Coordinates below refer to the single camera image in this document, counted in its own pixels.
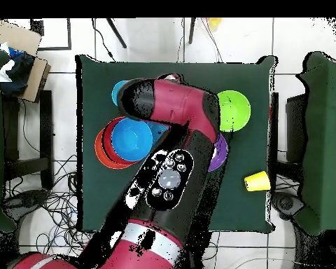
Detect large blue plastic bowl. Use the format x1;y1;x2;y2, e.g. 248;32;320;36
111;117;155;163

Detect orange plastic bowl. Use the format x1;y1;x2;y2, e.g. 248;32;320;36
94;127;132;170
102;117;137;166

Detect purple plastic bowl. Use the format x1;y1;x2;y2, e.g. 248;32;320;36
206;132;230;173

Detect dark green tablecloth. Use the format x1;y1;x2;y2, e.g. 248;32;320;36
75;54;278;235

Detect small cyan plastic bowl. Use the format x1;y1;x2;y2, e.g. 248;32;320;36
111;80;130;109

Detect large green plastic bowl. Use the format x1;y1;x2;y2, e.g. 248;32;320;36
215;90;252;132

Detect yellow plastic cup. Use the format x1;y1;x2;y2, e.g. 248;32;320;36
244;170;272;193

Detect black tripod leg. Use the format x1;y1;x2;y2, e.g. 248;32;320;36
105;18;128;50
187;18;197;46

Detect black equipment base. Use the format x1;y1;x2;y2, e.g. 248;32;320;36
2;189;50;213
270;189;305;221

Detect small yellow object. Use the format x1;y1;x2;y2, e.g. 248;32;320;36
206;18;223;32

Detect blue and white cloth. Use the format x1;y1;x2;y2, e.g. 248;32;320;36
0;43;36;97

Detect cardboard box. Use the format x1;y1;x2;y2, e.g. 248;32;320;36
0;21;53;104

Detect tangled black floor cables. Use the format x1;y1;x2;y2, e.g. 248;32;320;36
5;153;102;258

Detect black bench frame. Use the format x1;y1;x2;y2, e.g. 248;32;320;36
2;89;56;190
267;92;309;181

